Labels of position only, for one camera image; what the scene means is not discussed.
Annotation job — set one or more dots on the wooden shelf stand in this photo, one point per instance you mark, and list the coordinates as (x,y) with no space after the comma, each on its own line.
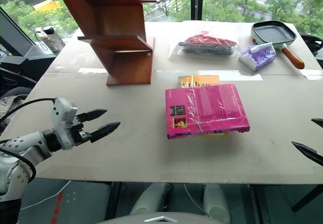
(126,65)

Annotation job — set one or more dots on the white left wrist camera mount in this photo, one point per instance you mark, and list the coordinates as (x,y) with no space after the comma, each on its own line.
(61,110)

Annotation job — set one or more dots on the black window frame post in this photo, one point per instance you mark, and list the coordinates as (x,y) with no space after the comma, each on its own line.
(196,2)

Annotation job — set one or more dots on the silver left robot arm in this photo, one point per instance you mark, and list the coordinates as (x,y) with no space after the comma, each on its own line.
(27,145)

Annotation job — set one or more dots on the checked cloth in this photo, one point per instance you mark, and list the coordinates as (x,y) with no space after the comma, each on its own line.
(10,106)

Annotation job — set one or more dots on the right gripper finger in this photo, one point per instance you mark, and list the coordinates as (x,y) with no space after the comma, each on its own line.
(319,122)
(311,153)

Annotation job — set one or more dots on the pink book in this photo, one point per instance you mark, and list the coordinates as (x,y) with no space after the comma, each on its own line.
(214,108)

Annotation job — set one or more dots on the clear plastic bag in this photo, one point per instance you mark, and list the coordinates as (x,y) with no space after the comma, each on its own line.
(176,52)

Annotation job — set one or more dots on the clear bottle with black lid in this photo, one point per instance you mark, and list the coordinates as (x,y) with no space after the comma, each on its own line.
(54,41)

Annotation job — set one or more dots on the silver robot torso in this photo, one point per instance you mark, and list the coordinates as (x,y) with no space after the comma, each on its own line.
(156,219)

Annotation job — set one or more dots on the white rounded robot leg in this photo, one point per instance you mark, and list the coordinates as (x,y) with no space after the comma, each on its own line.
(151,198)
(215,201)

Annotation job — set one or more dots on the black chair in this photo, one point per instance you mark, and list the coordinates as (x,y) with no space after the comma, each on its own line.
(311,42)

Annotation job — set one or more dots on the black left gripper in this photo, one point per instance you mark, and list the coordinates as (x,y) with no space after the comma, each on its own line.
(77,130)

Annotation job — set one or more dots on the clear bottle with white lid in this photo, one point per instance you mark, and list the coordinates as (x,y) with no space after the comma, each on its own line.
(41,36)

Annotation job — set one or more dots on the black packed item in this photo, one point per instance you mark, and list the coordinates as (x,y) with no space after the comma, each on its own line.
(207,50)

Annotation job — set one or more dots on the purple and white packet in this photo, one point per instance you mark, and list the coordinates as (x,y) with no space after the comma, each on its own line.
(260,57)

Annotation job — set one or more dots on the black table leg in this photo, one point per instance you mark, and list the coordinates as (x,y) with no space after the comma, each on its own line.
(308,198)

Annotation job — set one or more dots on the red packed item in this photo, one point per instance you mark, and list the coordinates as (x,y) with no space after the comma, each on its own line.
(214,40)

